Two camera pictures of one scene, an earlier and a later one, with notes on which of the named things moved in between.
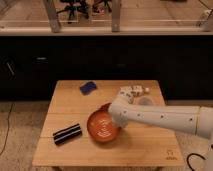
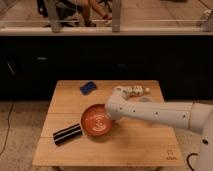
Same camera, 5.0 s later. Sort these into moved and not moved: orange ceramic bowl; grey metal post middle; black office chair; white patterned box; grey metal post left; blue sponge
Moved: black office chair; orange ceramic bowl
Not moved: white patterned box; grey metal post middle; blue sponge; grey metal post left
